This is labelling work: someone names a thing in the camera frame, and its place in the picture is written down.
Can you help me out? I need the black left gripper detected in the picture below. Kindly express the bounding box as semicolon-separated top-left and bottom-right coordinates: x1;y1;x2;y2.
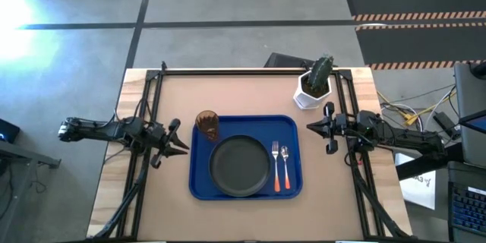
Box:
145;118;190;170

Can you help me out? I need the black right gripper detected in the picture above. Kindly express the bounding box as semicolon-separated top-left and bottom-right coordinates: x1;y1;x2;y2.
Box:
305;101;360;156

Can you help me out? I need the amber faceted plastic cup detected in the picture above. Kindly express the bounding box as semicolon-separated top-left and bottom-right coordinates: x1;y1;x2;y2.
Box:
194;109;221;143

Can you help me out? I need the spoon with orange handle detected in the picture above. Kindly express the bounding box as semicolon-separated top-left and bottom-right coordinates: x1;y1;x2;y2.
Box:
279;145;292;191

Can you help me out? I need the fork with orange handle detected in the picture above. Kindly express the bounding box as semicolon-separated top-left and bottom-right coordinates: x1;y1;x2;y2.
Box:
270;140;282;194

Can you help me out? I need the black round plate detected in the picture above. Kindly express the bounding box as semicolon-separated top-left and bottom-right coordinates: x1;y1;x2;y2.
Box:
208;134;272;198

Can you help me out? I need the blue plastic tray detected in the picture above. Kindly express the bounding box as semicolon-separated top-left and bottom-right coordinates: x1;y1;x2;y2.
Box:
188;114;305;202

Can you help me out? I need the white plant pot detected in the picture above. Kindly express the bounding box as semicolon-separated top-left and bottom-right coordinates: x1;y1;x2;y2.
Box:
292;69;333;111

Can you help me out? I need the green cactus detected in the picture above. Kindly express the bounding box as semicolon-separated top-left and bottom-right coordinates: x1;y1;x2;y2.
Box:
306;54;336;89

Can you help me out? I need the black box behind table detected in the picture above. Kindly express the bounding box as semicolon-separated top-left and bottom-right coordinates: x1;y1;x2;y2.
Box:
264;52;317;71

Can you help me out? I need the white paper sheet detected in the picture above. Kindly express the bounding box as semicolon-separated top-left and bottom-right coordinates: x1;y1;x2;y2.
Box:
394;153;437;211

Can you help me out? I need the black power adapter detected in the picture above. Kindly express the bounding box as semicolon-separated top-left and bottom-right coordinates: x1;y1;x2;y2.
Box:
433;111;461;138

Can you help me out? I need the black hazard-striped floor mat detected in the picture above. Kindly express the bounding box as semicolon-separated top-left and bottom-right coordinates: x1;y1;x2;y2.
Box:
342;0;486;22
355;22;486;71

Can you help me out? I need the grey laptop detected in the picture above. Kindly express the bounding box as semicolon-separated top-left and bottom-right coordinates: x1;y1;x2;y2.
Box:
453;62;486;169

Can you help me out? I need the grey side stand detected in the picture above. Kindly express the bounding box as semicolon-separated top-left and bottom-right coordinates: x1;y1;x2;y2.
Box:
0;140;62;243

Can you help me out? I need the keyboard with blue keys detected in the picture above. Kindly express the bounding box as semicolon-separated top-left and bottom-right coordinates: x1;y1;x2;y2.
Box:
447;160;486;243

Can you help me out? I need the black device with light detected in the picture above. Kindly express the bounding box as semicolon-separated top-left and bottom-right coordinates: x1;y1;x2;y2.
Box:
0;118;21;145

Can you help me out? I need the yellow cable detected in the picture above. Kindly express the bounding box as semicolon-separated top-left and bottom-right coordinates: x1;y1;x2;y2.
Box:
378;90;457;127

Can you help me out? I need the black aluminium table frame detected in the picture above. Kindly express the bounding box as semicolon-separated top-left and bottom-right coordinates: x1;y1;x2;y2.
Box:
90;60;412;241

